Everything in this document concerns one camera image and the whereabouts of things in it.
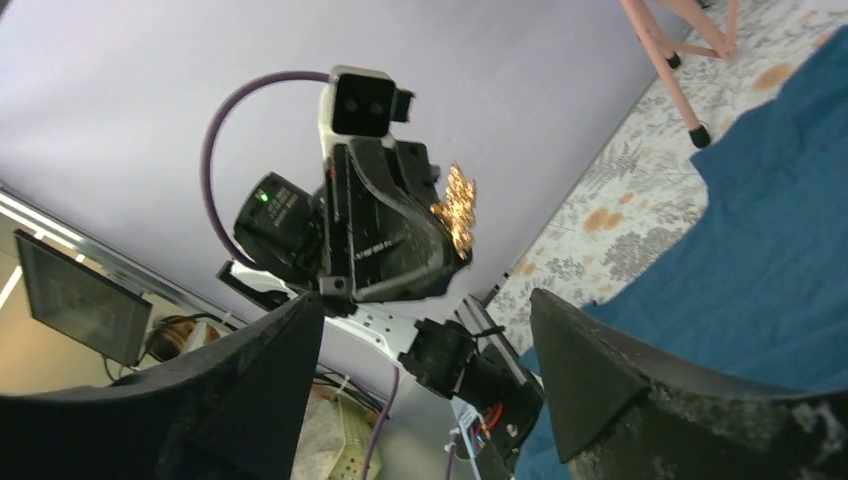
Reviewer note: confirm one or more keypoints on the pink music stand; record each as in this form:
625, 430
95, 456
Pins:
664, 53

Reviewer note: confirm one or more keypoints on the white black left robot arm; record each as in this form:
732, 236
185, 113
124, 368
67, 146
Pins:
282, 229

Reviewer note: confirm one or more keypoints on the dark monitor screen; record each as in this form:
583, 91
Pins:
81, 303

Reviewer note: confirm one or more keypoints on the blue shirt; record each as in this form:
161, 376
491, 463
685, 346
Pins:
757, 288

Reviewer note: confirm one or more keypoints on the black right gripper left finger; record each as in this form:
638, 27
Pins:
230, 410

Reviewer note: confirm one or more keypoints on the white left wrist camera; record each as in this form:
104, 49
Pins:
359, 102

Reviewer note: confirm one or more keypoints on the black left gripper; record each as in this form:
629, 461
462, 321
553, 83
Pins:
383, 242

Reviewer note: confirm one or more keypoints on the floral patterned table mat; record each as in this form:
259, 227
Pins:
641, 193

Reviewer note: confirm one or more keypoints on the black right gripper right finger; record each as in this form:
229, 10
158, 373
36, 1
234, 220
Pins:
623, 409

